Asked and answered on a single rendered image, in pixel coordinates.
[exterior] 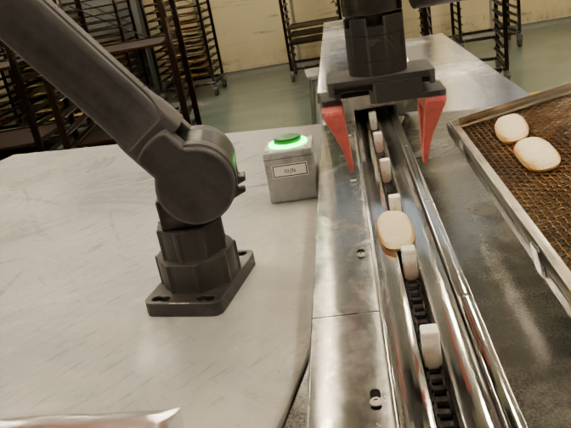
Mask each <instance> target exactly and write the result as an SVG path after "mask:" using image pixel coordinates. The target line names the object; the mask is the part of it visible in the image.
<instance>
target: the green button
mask: <svg viewBox="0 0 571 428"><path fill-rule="evenodd" d="M300 140H302V138H301V135H300V134H299V133H286V134H282V135H279V136H277V137H275V138H274V144H275V145H287V144H294V143H296V142H298V141H300Z"/></svg>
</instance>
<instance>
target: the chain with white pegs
mask: <svg viewBox="0 0 571 428"><path fill-rule="evenodd" d="M365 112H366V115H367V120H368V123H369V128H370V134H371V138H372V142H373V146H374V150H375V154H376V161H377V165H378V169H379V173H380V176H381V181H382V187H383V191H384V195H385V199H386V202H387V209H388V210H389V211H402V207H401V200H400V195H399V194H396V192H395V189H394V186H393V180H392V174H391V167H390V160H389V158H388V157H387V158H386V155H385V152H384V148H383V140H382V132H381V131H380V132H379V130H378V126H377V119H376V112H375V111H373V108H368V109H365ZM400 250H401V251H397V252H398V256H399V263H400V267H401V271H402V274H403V279H404V286H405V289H406V294H407V297H408V302H409V305H410V312H411V316H412V320H413V324H414V328H415V332H416V339H417V343H418V347H419V350H420V354H421V361H422V365H423V369H424V373H425V377H426V381H427V388H428V391H429V396H430V399H431V404H432V411H433V412H434V419H435V422H436V426H437V428H460V425H459V421H458V419H457V415H456V412H455V406H454V404H453V400H452V396H451V394H450V390H449V385H448V381H447V380H446V375H445V372H444V366H443V363H442V355H441V346H440V337H439V331H438V326H437V324H431V319H430V316H429V313H428V310H427V304H426V301H425V297H424V295H423V291H422V287H421V282H420V280H419V276H418V270H417V261H416V249H415V246H414V245H401V246H400ZM441 396H442V397H441ZM441 420H448V421H441Z"/></svg>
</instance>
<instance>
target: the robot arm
mask: <svg viewBox="0 0 571 428"><path fill-rule="evenodd" d="M340 1H341V8H342V17H348V19H343V20H342V22H343V29H344V36H345V43H346V49H347V56H348V70H342V71H336V72H331V73H328V74H327V89H328V93H322V94H321V107H322V117H323V119H324V121H325V123H326V125H327V126H328V127H329V128H330V130H331V132H332V134H333V135H334V137H335V138H336V141H337V142H338V143H339V144H340V146H341V148H342V151H343V154H344V155H345V158H346V161H347V163H348V167H349V170H350V172H351V173H353V172H354V170H353V157H352V151H351V146H350V142H349V136H348V129H347V123H346V119H345V114H344V109H343V104H342V99H347V98H353V97H359V96H365V95H370V103H371V104H384V103H390V102H396V101H402V100H408V99H417V103H418V116H419V128H420V141H421V155H422V160H423V162H424V163H427V161H428V156H429V151H430V147H431V142H432V136H433V133H434V131H435V128H436V126H437V124H438V120H439V118H440V116H441V114H442V111H443V109H444V106H445V103H446V100H447V97H446V87H445V86H444V85H443V84H442V83H441V82H440V81H436V78H435V68H434V67H433V66H432V64H431V63H430V62H429V61H428V60H427V59H415V60H410V61H407V57H406V47H405V38H404V20H403V10H402V1H401V0H340ZM0 40H1V41H2V42H3V43H4V44H6V45H7V46H8V47H9V48H10V49H12V50H13V51H14V52H15V53H16V54H17V55H19V56H20V57H21V58H22V59H23V60H24V61H25V62H26V63H27V64H28V65H29V66H31V67H32V68H33V69H34V70H35V71H37V72H38V73H39V74H40V75H41V76H43V77H44V78H45V79H46V80H47V81H48V82H50V83H51V84H52V85H53V86H54V87H56V88H57V89H58V90H59V91H60V92H61V93H63V94H64V95H65V96H66V97H67V98H68V99H69V100H70V101H71V102H72V103H73V104H75V105H76V106H77V107H78V108H79V109H80V110H82V111H83V112H84V113H85V114H86V115H88V116H89V117H90V118H91V119H92V120H93V121H95V122H96V123H97V124H98V125H99V126H100V127H101V128H102V129H104V130H105V131H106V132H107V133H108V134H109V135H110V136H111V137H112V138H113V139H114V140H115V141H116V143H117V144H118V146H119V147H120V148H121V149H122V150H123V151H124V152H125V153H126V154H127V155H128V156H129V157H130V158H131V159H132V160H134V161H135V162H136V163H137V164H138V165H140V166H141V167H142V168H143V169H145V170H146V171H147V172H148V173H149V174H150V175H151V176H152V177H153V178H154V179H155V193H156V197H157V199H156V202H155V206H156V209H157V212H158V216H159V219H160V221H159V222H158V225H157V230H156V234H157V238H158V241H159V244H160V247H161V251H160V252H159V253H158V255H156V256H155V261H156V265H157V267H158V271H159V274H160V278H161V282H160V283H159V285H158V286H157V287H156V288H155V289H154V290H153V291H152V293H151V294H150V295H149V296H148V297H147V298H146V299H145V304H146V307H147V310H148V314H149V315H150V316H151V317H214V316H218V315H220V314H222V313H224V312H225V310H226V309H227V307H228V306H229V304H230V303H231V302H232V300H233V299H234V297H235V295H236V294H237V292H238V291H239V289H240V287H241V286H242V285H243V284H244V282H245V280H246V278H247V277H248V275H249V274H250V272H251V271H252V269H253V268H254V267H255V265H256V263H255V258H254V254H253V251H252V250H238V249H237V245H236V241H235V239H232V238H231V237H230V236H229V235H227V234H225V232H224V229H223V222H222V218H221V216H222V215H223V214H224V213H225V212H226V211H227V210H228V209H229V207H230V205H231V204H232V202H233V200H234V198H235V197H237V196H239V195H240V194H243V193H244V192H246V186H245V185H241V186H239V185H238V184H240V183H242V182H244V181H245V180H246V173H245V172H239V171H238V167H237V163H236V155H235V148H234V146H233V144H232V143H231V141H230V140H229V138H228V137H227V136H226V135H225V134H224V133H223V132H221V131H219V130H218V129H217V128H215V127H210V126H207V125H194V126H191V125H190V124H189V123H188V122H187V121H186V120H185V119H184V118H183V116H182V115H181V114H180V113H179V112H178V111H177V110H175V109H174V108H173V107H172V106H171V105H170V104H169V103H168V102H167V101H166V100H165V99H163V98H161V97H160V96H158V95H157V94H155V93H153V92H152V91H151V90H149V89H148V88H147V87H146V86H145V85H144V84H143V83H142V82H141V81H140V80H139V79H138V78H137V77H136V76H134V75H133V74H132V73H131V72H130V71H129V70H128V69H127V68H126V67H124V66H123V65H122V64H121V63H120V62H119V61H118V60H117V59H115V58H114V57H113V56H112V55H111V54H110V53H109V52H108V51H107V50H105V49H104V48H103V47H102V46H101V45H100V44H99V43H98V42H97V41H95V40H94V39H93V38H92V37H91V36H90V35H89V34H88V33H87V32H85V31H84V30H83V29H82V28H81V27H80V26H79V25H78V24H77V23H76V22H75V21H74V20H73V19H72V18H71V17H70V16H69V15H68V14H66V13H65V12H64V11H63V10H62V9H61V8H60V7H59V6H57V5H56V4H55V3H54V2H53V1H52V0H0Z"/></svg>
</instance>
